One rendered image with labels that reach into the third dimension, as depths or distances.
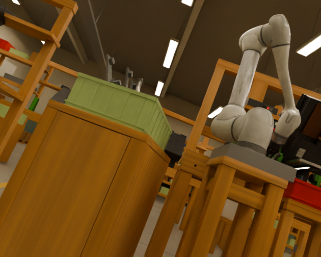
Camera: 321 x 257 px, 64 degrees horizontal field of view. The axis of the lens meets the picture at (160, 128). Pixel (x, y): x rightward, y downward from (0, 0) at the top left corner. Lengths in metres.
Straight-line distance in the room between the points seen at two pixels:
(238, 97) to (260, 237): 0.78
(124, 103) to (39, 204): 0.56
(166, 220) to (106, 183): 0.75
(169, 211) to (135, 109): 0.84
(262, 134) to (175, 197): 0.71
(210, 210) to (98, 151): 0.56
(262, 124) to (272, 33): 0.57
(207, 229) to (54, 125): 0.83
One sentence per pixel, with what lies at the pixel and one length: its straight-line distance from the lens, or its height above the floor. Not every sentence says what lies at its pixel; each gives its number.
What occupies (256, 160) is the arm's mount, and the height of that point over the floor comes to 0.88.
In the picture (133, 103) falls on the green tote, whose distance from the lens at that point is 1.17.
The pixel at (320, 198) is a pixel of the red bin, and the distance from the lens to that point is 1.68.
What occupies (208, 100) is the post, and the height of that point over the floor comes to 1.49.
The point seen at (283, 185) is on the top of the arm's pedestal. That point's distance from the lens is 1.34.
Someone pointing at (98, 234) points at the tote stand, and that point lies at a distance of 1.12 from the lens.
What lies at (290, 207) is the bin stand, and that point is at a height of 0.76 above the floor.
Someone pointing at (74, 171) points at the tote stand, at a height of 0.53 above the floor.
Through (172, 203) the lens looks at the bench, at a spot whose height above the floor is 0.53.
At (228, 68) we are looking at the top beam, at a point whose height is 1.87.
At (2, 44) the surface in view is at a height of 2.12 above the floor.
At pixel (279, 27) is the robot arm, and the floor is 1.67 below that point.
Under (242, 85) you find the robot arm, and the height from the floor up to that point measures 1.33.
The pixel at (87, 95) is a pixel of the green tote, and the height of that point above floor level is 0.87.
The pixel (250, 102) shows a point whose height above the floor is 1.59.
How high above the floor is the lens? 0.63
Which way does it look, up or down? 11 degrees up
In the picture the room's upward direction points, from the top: 22 degrees clockwise
